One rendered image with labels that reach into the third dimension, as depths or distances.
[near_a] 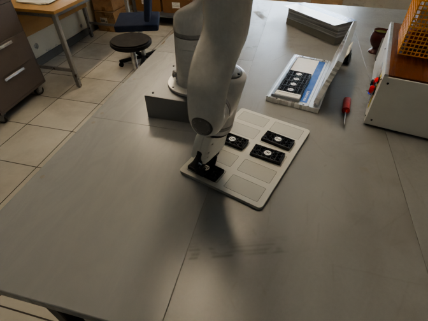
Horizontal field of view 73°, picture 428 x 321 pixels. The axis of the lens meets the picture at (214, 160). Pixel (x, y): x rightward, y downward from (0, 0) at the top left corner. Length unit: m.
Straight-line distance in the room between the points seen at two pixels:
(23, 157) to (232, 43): 2.31
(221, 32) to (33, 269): 0.64
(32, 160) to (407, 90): 2.41
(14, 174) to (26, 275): 1.81
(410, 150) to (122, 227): 0.92
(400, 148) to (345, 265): 0.51
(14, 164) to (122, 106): 1.59
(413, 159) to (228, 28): 0.76
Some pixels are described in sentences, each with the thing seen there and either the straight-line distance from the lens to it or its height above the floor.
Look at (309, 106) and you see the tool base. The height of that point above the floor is 0.92.
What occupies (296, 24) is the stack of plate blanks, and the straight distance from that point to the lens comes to 2.01.
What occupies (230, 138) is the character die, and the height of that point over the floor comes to 0.92.
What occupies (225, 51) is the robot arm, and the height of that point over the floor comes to 1.31.
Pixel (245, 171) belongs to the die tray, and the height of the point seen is 0.91.
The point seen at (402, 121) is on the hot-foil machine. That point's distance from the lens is 1.17.
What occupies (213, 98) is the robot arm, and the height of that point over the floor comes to 1.24.
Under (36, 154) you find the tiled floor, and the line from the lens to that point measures 2.67.
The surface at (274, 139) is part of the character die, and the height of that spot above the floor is 0.92.
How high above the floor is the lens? 1.52
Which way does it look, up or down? 43 degrees down
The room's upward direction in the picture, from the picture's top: straight up
